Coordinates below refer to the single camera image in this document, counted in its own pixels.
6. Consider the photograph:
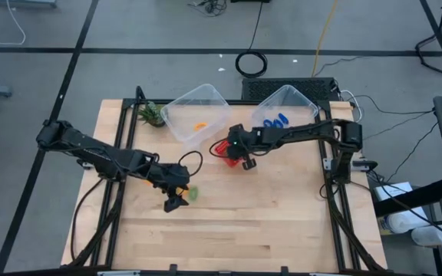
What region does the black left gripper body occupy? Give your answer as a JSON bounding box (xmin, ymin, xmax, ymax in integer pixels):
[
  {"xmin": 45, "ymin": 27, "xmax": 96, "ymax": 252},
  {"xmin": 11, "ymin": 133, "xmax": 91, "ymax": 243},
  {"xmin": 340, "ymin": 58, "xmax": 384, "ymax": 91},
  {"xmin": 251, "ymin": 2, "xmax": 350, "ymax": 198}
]
[{"xmin": 143, "ymin": 163, "xmax": 191, "ymax": 192}]

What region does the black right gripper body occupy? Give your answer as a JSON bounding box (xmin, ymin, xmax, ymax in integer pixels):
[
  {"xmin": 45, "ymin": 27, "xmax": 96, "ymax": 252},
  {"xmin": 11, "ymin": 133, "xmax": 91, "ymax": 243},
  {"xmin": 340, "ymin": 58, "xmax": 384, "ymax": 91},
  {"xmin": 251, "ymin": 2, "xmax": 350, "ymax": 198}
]
[{"xmin": 227, "ymin": 123, "xmax": 259, "ymax": 160}]

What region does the red plastic mesh basket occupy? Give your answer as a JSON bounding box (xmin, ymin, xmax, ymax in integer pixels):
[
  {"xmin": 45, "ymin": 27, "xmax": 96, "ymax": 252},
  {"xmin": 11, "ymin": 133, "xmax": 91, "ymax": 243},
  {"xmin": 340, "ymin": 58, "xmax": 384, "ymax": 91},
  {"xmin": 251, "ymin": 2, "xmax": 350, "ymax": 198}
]
[{"xmin": 215, "ymin": 140, "xmax": 245, "ymax": 169}]

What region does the clear plastic storage bin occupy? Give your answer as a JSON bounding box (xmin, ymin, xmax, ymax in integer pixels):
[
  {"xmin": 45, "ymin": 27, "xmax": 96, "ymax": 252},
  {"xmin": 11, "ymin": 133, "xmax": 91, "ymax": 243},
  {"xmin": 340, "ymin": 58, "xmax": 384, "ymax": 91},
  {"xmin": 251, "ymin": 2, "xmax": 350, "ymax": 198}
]
[
  {"xmin": 160, "ymin": 83, "xmax": 233, "ymax": 150},
  {"xmin": 249, "ymin": 84, "xmax": 319, "ymax": 153}
]

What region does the black perforated computer case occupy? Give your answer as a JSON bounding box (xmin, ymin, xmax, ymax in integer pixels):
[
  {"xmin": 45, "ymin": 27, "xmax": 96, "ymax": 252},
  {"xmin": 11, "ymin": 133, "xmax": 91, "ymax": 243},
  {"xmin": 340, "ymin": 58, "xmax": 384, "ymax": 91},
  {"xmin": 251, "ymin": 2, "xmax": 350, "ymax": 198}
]
[{"xmin": 241, "ymin": 77, "xmax": 341, "ymax": 103}]

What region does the small potted green plant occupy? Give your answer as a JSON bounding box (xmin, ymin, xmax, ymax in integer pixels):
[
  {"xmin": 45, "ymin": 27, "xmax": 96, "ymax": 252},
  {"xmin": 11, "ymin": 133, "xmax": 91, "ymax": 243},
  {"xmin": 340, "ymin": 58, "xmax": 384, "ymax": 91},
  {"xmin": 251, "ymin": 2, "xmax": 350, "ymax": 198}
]
[{"xmin": 136, "ymin": 100, "xmax": 167, "ymax": 128}]

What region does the white paper sheet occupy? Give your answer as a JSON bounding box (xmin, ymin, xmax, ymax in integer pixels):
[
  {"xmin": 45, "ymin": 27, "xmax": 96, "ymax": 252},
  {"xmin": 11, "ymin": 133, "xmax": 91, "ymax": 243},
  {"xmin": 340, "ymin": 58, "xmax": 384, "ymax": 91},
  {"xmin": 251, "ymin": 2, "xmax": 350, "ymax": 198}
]
[{"xmin": 374, "ymin": 181, "xmax": 414, "ymax": 202}]

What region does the white paper towel roll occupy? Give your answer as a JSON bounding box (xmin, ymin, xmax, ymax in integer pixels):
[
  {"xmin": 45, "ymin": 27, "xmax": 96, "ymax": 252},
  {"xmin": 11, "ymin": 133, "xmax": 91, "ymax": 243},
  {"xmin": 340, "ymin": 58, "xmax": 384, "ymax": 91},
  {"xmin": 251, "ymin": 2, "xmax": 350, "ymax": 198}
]
[{"xmin": 378, "ymin": 209, "xmax": 431, "ymax": 235}]

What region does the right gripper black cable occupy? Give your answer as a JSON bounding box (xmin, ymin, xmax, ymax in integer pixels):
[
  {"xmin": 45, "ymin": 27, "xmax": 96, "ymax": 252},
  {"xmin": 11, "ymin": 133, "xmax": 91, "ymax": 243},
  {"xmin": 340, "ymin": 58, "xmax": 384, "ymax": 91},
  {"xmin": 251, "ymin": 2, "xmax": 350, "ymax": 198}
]
[{"xmin": 209, "ymin": 138, "xmax": 232, "ymax": 159}]

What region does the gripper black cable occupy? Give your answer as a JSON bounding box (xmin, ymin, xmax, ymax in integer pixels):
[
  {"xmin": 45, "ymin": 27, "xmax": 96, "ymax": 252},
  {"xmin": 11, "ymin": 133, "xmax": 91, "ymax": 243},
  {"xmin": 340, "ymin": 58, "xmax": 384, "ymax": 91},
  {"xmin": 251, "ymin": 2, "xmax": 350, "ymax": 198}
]
[
  {"xmin": 209, "ymin": 138, "xmax": 232, "ymax": 159},
  {"xmin": 177, "ymin": 150, "xmax": 204, "ymax": 178}
]

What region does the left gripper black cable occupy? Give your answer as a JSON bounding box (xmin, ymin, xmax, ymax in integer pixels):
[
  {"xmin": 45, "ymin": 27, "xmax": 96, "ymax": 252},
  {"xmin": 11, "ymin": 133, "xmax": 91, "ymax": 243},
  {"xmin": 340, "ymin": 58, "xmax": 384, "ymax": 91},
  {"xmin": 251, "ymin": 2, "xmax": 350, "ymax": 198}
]
[{"xmin": 177, "ymin": 150, "xmax": 204, "ymax": 178}]

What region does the black aluminium rig frame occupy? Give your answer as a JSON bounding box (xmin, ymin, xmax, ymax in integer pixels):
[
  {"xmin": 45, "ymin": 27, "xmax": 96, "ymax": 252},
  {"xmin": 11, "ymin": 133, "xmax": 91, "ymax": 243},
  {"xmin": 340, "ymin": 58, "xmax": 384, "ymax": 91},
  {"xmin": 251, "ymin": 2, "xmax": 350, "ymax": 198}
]
[{"xmin": 67, "ymin": 85, "xmax": 389, "ymax": 271}]

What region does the black coiled floor cable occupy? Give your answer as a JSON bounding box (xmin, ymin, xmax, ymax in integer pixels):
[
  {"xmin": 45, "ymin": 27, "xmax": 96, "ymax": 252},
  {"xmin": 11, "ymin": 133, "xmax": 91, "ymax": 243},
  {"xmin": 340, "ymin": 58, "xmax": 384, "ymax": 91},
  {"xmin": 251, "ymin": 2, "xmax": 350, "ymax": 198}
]
[{"xmin": 234, "ymin": 0, "xmax": 269, "ymax": 79}]

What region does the white cable by case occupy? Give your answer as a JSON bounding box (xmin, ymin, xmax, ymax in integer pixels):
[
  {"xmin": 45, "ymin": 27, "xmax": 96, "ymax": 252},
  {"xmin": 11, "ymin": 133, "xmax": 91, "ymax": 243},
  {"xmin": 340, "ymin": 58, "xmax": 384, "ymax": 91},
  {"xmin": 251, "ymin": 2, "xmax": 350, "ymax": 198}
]
[{"xmin": 338, "ymin": 89, "xmax": 364, "ymax": 124}]

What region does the yellow hanging cord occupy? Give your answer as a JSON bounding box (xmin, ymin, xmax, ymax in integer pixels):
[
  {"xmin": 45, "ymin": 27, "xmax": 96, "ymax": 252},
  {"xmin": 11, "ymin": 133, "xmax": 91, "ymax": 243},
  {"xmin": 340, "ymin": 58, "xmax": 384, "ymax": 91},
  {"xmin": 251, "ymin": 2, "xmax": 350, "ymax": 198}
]
[{"xmin": 311, "ymin": 0, "xmax": 339, "ymax": 78}]

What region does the black cable tangle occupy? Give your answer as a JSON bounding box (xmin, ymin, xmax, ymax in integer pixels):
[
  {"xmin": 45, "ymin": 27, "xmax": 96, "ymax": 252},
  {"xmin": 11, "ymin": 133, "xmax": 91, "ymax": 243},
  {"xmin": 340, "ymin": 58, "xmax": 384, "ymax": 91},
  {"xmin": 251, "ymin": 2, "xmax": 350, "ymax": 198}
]
[{"xmin": 187, "ymin": 0, "xmax": 229, "ymax": 18}]

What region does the white floor cable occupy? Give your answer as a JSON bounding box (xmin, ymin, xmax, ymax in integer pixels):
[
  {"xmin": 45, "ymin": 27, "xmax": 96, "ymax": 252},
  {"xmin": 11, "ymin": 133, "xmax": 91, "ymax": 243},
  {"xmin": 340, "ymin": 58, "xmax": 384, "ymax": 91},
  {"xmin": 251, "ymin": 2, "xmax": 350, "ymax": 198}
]
[{"xmin": 0, "ymin": 0, "xmax": 27, "ymax": 46}]

